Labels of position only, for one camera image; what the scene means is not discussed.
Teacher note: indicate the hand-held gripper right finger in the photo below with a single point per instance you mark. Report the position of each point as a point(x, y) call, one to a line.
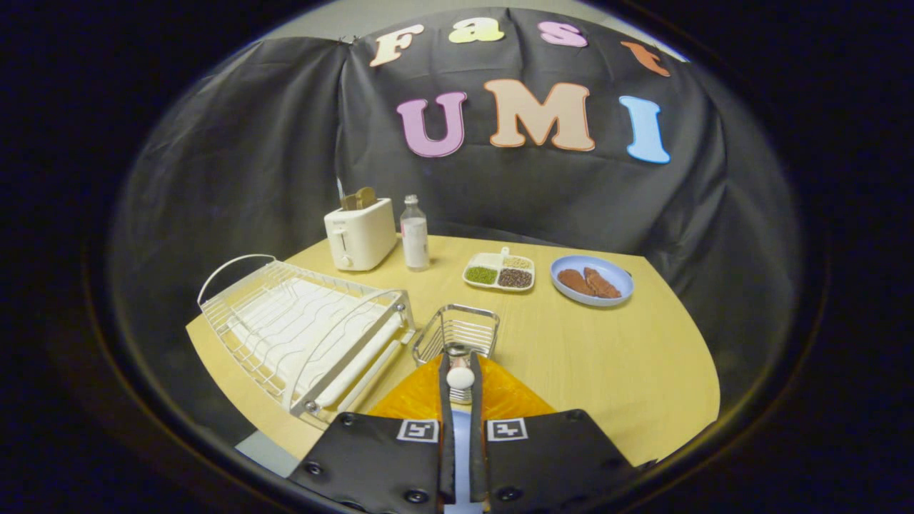
point(477, 442)

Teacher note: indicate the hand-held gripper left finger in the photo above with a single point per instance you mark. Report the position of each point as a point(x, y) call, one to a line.
point(447, 442)

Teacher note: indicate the blue plate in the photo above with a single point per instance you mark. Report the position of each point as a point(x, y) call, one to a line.
point(564, 265)

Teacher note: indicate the green mung beans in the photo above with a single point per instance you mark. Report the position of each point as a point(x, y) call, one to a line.
point(482, 275)

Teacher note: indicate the dark mixed beans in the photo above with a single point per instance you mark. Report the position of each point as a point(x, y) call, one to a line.
point(515, 278)

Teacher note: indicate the white divided tray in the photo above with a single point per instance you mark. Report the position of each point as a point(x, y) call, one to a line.
point(487, 260)

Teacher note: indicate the pale beans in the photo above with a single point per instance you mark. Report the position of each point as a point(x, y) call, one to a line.
point(519, 262)

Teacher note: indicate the white drain tray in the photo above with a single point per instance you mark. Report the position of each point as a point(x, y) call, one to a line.
point(300, 321)

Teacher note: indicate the clear bottle with white label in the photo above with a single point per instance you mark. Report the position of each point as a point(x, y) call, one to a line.
point(415, 239)

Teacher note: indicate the white toaster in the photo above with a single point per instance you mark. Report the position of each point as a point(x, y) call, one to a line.
point(365, 237)

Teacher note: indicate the brown toast slice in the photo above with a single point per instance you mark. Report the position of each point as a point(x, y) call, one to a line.
point(366, 197)
point(348, 203)

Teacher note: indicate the black backdrop cloth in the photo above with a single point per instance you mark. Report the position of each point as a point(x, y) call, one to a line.
point(250, 157)

